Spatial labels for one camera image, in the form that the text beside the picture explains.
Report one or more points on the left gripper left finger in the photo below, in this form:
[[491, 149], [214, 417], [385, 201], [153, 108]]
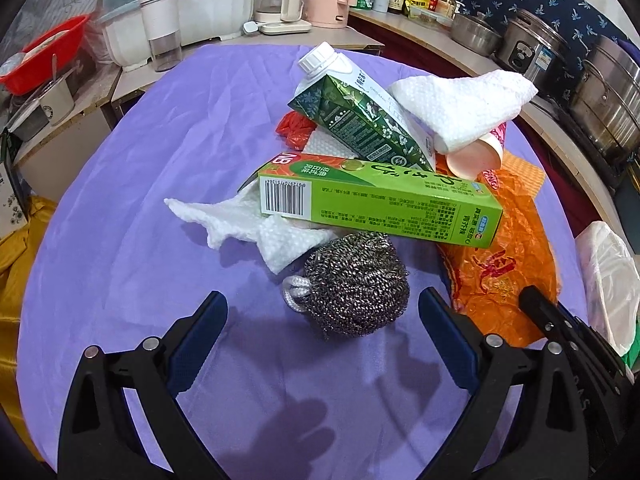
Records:
[[98, 439]]

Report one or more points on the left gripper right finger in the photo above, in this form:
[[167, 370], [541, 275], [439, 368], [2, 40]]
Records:
[[529, 416]]

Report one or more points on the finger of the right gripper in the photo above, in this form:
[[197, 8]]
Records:
[[587, 350]]

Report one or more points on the orange mesh cloth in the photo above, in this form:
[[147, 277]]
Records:
[[530, 176]]

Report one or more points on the green white milk carton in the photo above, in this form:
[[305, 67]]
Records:
[[344, 100]]

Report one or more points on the white trash bin bag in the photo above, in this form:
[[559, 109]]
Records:
[[611, 281]]

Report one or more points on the orange plastic bag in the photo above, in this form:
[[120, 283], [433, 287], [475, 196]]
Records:
[[485, 283]]

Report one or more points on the pink paper cup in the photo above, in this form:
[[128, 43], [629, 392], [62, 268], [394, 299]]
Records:
[[484, 154]]

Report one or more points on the green toothpaste box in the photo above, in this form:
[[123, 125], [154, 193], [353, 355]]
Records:
[[379, 197]]

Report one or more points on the steel wool scrubber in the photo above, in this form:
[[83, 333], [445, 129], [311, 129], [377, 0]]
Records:
[[350, 287]]

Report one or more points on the large steel steamer pot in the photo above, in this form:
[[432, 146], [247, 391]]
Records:
[[605, 104]]

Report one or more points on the white paper towel right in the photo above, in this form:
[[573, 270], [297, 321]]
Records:
[[459, 111]]

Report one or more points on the white paper towel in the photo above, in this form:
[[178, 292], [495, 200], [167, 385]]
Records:
[[280, 241], [459, 111]]

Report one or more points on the white paper towel left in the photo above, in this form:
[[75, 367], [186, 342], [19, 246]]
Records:
[[280, 241]]

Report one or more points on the steel rice cooker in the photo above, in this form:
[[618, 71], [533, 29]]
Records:
[[533, 49]]

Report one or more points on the small steel bowl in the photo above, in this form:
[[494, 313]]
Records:
[[475, 34]]

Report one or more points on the red plastic bag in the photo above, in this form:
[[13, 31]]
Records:
[[295, 129]]

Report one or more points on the red plastic basin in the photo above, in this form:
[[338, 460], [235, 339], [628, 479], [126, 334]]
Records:
[[59, 44]]

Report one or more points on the white blender cup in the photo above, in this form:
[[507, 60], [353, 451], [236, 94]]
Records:
[[162, 30]]

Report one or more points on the white dish rack box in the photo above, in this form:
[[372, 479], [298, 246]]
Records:
[[121, 24]]

